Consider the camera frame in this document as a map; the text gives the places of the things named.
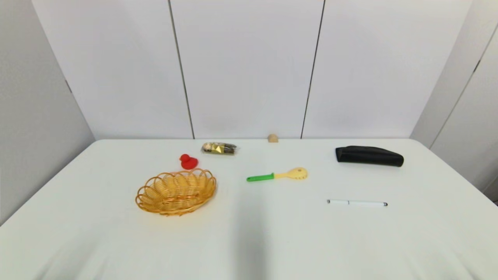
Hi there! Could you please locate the gold foil chocolate packet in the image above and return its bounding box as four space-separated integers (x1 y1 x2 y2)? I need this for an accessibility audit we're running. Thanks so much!
201 142 238 156

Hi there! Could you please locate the yellow woven wicker basket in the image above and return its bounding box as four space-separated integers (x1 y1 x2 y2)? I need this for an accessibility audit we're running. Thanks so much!
135 168 217 216

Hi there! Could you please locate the yellow spoon with green handle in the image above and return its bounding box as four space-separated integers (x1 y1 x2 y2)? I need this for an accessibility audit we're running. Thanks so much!
246 167 308 182

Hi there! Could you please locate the red rubber duck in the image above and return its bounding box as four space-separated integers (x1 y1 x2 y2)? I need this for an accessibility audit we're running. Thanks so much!
179 154 198 170

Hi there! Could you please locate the white pen with black tip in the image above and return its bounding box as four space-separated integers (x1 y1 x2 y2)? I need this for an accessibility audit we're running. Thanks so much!
327 199 388 207

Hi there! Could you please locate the black pencil case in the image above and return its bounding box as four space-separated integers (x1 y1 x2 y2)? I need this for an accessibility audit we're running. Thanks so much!
335 146 404 168

